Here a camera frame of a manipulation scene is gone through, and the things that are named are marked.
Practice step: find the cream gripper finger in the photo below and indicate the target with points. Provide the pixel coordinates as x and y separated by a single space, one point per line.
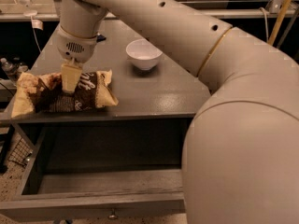
70 71

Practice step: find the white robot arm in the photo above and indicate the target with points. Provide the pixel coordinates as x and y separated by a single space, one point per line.
240 161

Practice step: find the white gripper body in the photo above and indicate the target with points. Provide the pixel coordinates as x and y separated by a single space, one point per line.
76 49

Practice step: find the dark blue snack bar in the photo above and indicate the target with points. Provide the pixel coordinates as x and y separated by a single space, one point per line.
100 38

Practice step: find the clear plastic water bottle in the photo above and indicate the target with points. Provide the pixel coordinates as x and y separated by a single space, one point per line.
11 70

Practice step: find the brown chip bag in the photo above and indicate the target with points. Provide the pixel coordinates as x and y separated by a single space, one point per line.
44 94

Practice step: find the metal drawer knob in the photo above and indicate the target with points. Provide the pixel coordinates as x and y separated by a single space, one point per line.
113 215

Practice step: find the open grey top drawer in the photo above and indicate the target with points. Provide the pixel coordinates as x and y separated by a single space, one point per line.
86 169

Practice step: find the grey wooden cabinet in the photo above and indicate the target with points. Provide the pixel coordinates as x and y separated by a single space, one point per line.
168 91

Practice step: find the grey metal railing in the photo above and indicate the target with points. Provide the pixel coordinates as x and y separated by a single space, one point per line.
49 10

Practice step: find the yellow wooden ladder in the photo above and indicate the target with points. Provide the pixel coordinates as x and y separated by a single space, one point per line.
281 15

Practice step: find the white ceramic bowl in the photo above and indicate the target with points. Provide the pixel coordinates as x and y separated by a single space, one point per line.
143 55

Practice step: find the black wire basket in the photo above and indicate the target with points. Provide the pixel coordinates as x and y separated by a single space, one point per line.
21 153

